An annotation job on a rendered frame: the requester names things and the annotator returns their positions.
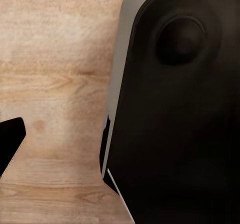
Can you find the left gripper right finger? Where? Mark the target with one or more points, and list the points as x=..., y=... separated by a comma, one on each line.
x=232, y=133

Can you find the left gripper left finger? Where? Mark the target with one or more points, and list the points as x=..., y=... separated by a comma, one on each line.
x=12, y=133

